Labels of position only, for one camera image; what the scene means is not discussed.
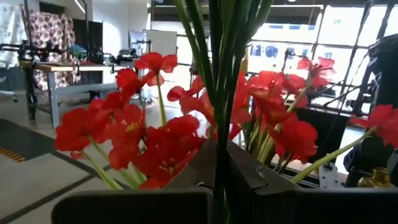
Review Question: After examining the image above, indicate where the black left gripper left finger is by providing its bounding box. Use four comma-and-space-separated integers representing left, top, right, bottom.
51, 138, 217, 224

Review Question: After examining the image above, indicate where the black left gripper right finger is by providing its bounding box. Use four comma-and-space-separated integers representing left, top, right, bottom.
228, 141, 398, 224

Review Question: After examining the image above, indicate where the red artificial flower bunch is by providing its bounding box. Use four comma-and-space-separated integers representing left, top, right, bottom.
54, 0, 398, 224

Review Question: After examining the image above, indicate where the amber glass bottle vase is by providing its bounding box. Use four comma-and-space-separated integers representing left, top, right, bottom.
357, 167, 395, 189

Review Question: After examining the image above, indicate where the black storage box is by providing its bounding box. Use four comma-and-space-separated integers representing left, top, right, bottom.
292, 107, 351, 164

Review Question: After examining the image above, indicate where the black mat with striped edge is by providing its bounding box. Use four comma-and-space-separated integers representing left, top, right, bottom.
0, 118, 58, 163

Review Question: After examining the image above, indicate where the wooden top workbench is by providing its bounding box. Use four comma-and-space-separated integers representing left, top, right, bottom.
18, 60, 125, 129

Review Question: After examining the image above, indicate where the white board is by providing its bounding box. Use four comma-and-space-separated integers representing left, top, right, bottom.
143, 29, 178, 57

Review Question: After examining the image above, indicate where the pink floral cloth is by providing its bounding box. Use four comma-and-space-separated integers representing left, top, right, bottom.
21, 3, 77, 91

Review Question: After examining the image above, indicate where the white patterned cloth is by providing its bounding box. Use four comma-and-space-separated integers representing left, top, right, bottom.
0, 2, 27, 68

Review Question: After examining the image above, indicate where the black aluminium table frame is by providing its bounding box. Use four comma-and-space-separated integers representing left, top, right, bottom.
270, 161, 358, 190

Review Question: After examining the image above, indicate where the silver metal bracket plate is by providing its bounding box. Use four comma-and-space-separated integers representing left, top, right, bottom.
317, 162, 343, 189

